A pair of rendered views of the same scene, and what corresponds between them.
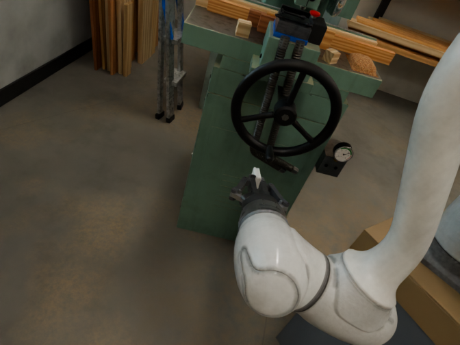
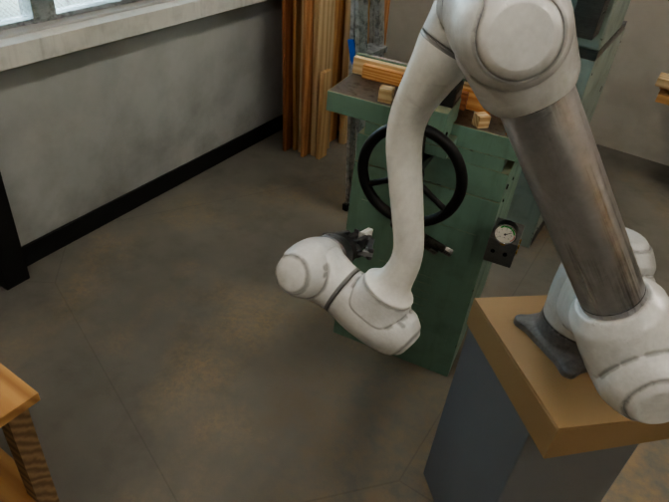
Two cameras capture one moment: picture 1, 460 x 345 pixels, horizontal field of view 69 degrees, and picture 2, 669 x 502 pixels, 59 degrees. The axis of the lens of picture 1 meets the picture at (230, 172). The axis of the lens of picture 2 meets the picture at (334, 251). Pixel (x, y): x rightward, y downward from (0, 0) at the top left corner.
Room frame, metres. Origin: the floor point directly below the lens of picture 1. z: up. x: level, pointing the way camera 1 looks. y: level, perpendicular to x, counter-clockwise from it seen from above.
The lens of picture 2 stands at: (-0.46, -0.55, 1.52)
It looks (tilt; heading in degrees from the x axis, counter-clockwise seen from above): 36 degrees down; 28
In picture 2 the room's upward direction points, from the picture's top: 6 degrees clockwise
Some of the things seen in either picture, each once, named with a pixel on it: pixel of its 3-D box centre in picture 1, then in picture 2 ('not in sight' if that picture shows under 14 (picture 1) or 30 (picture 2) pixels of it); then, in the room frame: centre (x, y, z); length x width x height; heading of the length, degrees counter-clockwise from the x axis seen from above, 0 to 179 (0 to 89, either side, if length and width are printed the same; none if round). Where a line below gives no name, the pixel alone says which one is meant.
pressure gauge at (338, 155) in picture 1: (341, 153); (505, 234); (0.95, -0.33, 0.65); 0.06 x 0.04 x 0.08; 97
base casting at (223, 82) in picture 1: (276, 61); (454, 130); (1.26, -0.03, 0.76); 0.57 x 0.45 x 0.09; 7
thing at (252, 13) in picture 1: (283, 27); not in sight; (1.11, -0.01, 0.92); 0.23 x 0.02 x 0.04; 97
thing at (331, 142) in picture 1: (330, 156); (504, 242); (1.02, -0.32, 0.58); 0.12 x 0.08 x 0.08; 7
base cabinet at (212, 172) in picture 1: (247, 143); (429, 233); (1.25, -0.03, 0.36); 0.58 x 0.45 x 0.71; 7
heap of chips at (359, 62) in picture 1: (363, 61); not in sight; (1.07, -0.28, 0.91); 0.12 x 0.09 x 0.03; 7
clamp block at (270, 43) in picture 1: (288, 50); (425, 115); (0.94, -0.04, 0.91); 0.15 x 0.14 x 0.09; 97
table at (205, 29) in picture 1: (282, 54); (432, 120); (1.02, -0.03, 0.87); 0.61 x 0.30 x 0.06; 97
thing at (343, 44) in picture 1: (302, 31); (463, 95); (1.14, -0.07, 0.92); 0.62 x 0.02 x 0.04; 97
